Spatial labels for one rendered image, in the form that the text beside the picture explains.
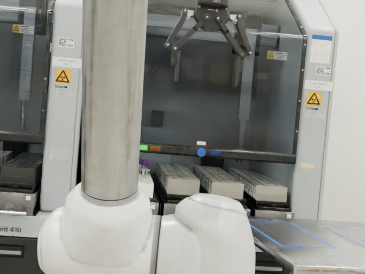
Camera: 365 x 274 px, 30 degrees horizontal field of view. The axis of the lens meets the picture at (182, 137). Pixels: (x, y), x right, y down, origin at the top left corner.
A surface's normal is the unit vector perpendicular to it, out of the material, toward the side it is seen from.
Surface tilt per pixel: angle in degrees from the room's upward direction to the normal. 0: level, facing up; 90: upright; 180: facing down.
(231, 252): 85
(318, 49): 90
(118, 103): 112
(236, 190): 90
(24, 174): 90
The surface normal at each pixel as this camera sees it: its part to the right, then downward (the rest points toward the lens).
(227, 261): 0.32, 0.02
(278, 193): 0.08, 0.06
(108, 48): -0.07, 0.43
